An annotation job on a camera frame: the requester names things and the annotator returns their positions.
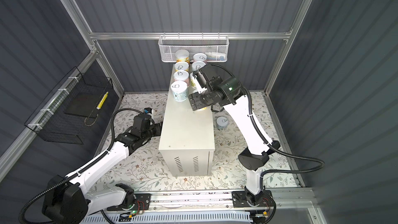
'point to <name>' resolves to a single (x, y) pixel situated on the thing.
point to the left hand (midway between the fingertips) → (160, 124)
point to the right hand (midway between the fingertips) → (199, 101)
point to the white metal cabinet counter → (187, 145)
